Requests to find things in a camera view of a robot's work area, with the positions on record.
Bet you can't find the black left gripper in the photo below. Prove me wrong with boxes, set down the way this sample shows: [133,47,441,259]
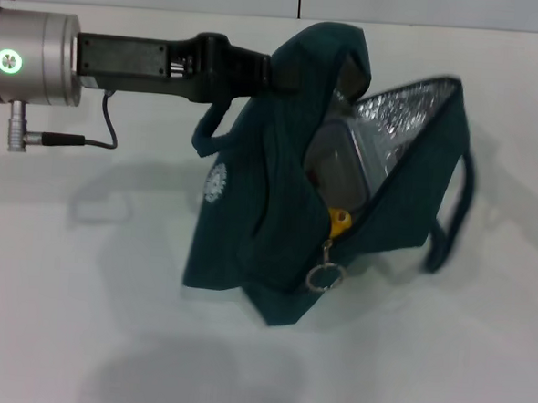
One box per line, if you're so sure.
[73,24,274,109]

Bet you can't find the clear plastic food container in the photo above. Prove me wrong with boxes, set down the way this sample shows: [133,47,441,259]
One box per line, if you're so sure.
[302,116,377,214]

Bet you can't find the dark teal insulated lunch bag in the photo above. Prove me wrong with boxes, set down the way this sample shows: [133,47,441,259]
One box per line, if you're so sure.
[179,15,487,341]

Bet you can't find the yellow banana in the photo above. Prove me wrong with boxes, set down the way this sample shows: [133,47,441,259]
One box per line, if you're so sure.
[325,207,355,241]

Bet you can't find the left arm cable with connector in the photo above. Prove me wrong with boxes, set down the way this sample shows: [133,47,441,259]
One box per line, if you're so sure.
[5,83,122,160]

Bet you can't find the metal key ring zipper pull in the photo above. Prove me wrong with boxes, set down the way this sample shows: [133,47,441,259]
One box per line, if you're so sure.
[304,238,351,295]

